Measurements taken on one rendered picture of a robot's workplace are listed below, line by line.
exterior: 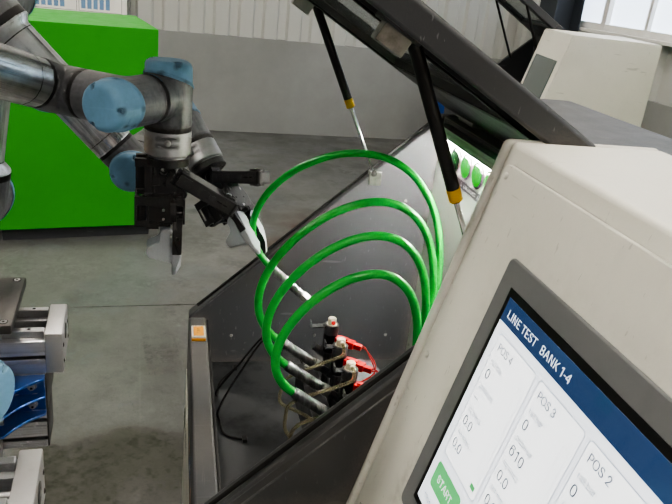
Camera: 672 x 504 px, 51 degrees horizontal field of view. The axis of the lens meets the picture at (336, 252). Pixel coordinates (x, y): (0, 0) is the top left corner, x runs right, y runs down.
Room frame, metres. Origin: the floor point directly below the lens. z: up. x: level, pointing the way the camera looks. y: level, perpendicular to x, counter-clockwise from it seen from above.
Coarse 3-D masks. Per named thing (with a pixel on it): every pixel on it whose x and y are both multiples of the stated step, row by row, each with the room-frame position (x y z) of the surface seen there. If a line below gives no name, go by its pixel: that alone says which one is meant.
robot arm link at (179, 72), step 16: (160, 64) 1.08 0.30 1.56; (176, 64) 1.09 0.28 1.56; (176, 80) 1.08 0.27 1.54; (192, 80) 1.11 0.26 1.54; (176, 96) 1.07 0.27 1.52; (192, 96) 1.12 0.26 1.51; (176, 112) 1.08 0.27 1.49; (144, 128) 1.10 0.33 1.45; (160, 128) 1.08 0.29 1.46; (176, 128) 1.08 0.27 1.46
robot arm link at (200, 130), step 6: (192, 108) 1.40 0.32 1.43; (192, 114) 1.39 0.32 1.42; (198, 114) 1.41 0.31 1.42; (192, 120) 1.38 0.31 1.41; (198, 120) 1.39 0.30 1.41; (192, 126) 1.37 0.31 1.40; (198, 126) 1.38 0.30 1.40; (204, 126) 1.39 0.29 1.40; (192, 132) 1.36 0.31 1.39; (198, 132) 1.37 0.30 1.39; (204, 132) 1.38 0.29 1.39; (192, 138) 1.36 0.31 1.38; (198, 138) 1.36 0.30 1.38
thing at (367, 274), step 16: (368, 272) 0.95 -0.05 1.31; (384, 272) 0.96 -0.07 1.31; (336, 288) 0.94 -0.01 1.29; (400, 288) 0.97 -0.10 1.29; (304, 304) 0.93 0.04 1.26; (416, 304) 0.97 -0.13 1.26; (288, 320) 0.93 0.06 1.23; (416, 320) 0.97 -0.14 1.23; (416, 336) 0.97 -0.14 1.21; (272, 352) 0.92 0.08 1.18; (272, 368) 0.92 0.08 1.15; (288, 384) 0.93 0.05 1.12; (304, 400) 0.93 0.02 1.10
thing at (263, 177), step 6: (258, 168) 1.33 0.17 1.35; (216, 174) 1.33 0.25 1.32; (222, 174) 1.33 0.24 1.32; (228, 174) 1.32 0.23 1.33; (234, 174) 1.32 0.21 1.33; (240, 174) 1.31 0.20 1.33; (246, 174) 1.31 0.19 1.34; (252, 174) 1.30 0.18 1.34; (258, 174) 1.30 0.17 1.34; (264, 174) 1.31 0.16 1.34; (216, 180) 1.33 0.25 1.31; (222, 180) 1.33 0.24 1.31; (228, 180) 1.32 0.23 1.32; (234, 180) 1.32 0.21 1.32; (240, 180) 1.31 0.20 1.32; (246, 180) 1.31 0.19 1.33; (252, 180) 1.30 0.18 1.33; (258, 180) 1.30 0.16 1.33; (264, 180) 1.31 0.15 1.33; (258, 186) 1.32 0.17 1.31
